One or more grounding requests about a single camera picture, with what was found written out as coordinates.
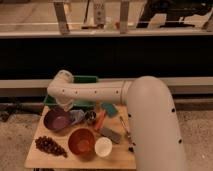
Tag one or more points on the orange carrot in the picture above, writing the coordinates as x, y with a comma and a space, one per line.
100, 120

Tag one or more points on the purple bowl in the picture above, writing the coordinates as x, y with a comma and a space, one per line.
56, 119

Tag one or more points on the grey rectangular block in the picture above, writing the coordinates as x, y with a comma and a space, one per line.
112, 135

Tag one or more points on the small metal cup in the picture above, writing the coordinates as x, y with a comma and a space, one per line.
90, 116

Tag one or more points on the white cup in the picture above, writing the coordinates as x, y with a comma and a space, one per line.
103, 147

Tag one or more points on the bunch of dark grapes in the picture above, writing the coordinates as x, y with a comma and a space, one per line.
50, 146

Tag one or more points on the black handled brush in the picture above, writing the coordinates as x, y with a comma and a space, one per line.
131, 149

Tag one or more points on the teal sponge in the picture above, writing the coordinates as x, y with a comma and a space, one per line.
110, 109

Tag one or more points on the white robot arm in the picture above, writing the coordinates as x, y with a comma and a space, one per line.
154, 126

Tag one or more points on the orange bowl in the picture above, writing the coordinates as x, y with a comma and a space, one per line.
81, 142

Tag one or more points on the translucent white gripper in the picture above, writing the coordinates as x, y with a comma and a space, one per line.
66, 105

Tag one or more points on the green plastic tray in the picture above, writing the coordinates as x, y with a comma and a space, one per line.
77, 104

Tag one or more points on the grey towel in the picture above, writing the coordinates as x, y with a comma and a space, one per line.
76, 116

